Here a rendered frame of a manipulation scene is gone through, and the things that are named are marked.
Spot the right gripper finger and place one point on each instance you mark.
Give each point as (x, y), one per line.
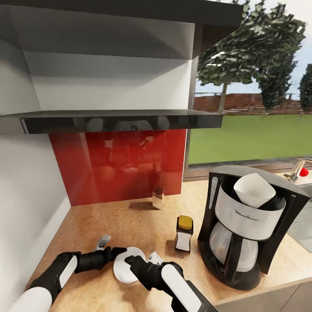
(130, 260)

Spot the bottle of coffee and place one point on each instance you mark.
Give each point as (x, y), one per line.
(184, 229)

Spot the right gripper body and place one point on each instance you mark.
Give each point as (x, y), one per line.
(140, 269)

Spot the paper coffee filter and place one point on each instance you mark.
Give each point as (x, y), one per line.
(253, 190)

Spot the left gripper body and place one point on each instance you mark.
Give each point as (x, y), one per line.
(100, 259)

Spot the saucer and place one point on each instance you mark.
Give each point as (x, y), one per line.
(122, 269)

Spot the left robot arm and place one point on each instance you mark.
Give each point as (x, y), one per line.
(42, 293)

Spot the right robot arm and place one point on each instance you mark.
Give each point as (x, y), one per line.
(154, 273)

